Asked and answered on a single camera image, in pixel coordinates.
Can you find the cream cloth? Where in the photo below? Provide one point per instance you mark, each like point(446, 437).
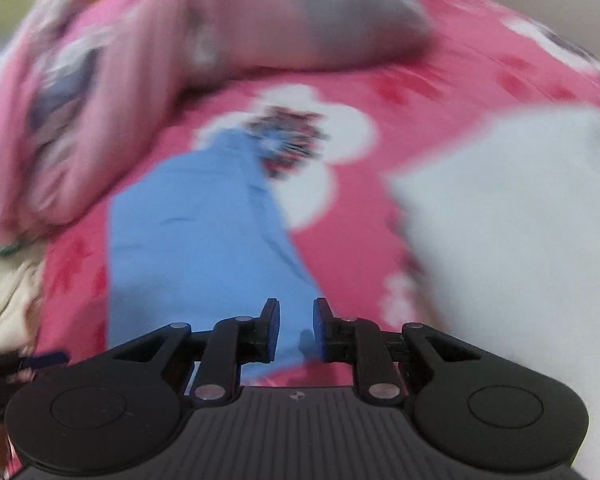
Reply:
point(5, 300)

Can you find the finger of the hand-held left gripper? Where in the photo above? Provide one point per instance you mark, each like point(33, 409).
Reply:
point(45, 360)

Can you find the blue shirt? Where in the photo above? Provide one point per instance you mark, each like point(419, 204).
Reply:
point(190, 240)

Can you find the pink floral quilt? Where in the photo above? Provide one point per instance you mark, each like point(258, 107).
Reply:
point(130, 60)

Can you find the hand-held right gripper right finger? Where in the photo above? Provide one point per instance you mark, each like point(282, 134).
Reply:
point(320, 330)

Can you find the pink flower print blanket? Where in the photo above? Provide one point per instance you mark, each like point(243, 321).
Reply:
point(455, 70)

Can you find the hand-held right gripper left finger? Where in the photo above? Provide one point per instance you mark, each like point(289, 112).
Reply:
point(272, 330)

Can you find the white cloth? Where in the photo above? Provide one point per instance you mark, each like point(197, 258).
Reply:
point(505, 220)

